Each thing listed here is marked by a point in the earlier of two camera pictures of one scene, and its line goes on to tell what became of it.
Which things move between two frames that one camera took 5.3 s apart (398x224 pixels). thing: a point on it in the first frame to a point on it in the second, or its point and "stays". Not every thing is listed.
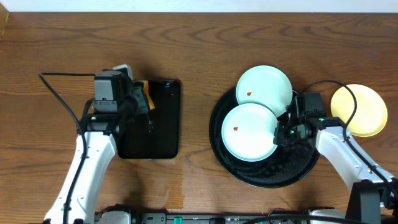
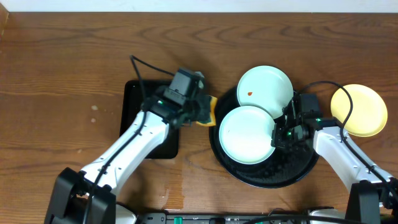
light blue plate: [265, 85] stays
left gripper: [138, 100] to [202, 106]
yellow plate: [371, 114] stays
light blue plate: [247, 132] stays
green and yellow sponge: [147, 91] to [208, 104]
